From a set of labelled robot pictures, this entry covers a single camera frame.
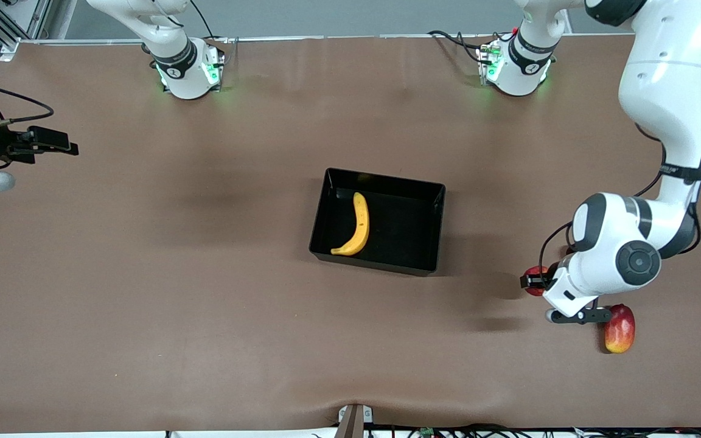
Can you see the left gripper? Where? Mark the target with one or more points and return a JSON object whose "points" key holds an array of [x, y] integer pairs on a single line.
{"points": [[535, 281]]}

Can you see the small red yellow apple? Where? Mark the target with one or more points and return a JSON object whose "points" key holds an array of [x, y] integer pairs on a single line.
{"points": [[535, 292]]}

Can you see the black rectangular plastic box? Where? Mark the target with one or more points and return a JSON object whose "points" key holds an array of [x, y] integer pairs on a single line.
{"points": [[387, 249]]}

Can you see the yellow banana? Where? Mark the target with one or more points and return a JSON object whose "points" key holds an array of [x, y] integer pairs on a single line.
{"points": [[361, 225]]}

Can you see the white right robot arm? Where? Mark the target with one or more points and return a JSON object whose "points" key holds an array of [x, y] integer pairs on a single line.
{"points": [[180, 64]]}

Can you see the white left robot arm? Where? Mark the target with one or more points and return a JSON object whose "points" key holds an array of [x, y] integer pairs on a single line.
{"points": [[661, 79]]}

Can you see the red yellow mango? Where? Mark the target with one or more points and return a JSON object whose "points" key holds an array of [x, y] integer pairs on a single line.
{"points": [[621, 331]]}

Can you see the small green circuit board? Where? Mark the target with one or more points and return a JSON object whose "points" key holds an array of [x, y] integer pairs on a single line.
{"points": [[428, 432]]}

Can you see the metal bracket at table edge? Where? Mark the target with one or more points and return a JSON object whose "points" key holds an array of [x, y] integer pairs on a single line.
{"points": [[353, 420]]}

